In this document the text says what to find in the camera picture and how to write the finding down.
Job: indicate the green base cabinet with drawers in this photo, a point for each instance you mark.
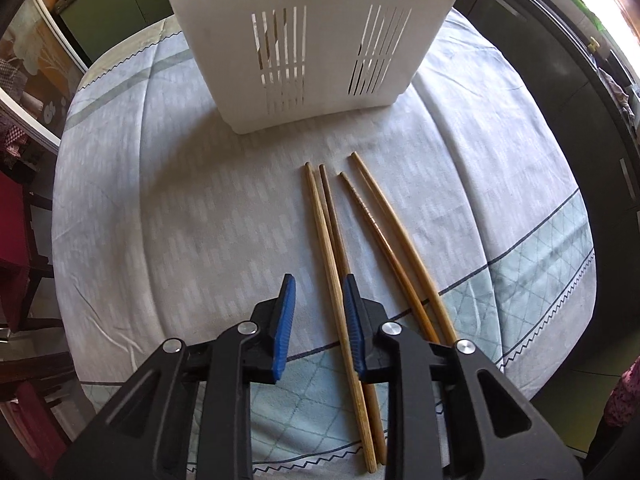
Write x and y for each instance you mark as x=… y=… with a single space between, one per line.
x=115 y=20

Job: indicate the small soap bottle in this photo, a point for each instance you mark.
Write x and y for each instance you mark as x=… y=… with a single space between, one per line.
x=592 y=45

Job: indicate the grey green checked tablecloth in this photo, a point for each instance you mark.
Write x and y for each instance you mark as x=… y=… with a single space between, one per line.
x=175 y=220

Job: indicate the grey rag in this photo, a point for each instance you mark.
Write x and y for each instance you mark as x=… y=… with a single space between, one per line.
x=615 y=92

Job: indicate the red covered wooden chair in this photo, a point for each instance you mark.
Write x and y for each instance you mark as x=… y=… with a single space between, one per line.
x=15 y=230
x=35 y=425

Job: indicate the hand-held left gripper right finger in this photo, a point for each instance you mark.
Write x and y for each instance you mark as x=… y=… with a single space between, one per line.
x=355 y=335

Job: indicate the dark stone countertop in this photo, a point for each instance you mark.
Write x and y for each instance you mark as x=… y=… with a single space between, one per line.
x=607 y=60

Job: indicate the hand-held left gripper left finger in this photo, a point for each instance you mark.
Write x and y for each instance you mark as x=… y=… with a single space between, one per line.
x=280 y=340

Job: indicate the glass sliding door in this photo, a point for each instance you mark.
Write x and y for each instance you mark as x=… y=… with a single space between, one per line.
x=40 y=55

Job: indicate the green plastic basin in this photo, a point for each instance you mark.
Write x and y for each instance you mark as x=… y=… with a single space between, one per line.
x=587 y=10

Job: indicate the green sink base cabinet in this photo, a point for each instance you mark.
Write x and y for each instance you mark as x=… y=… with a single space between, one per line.
x=550 y=85

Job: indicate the dark ringed wooden chopstick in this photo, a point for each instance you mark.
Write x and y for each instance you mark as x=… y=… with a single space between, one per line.
x=380 y=240

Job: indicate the pink floral clothing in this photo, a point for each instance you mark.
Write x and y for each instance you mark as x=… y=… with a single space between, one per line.
x=622 y=395

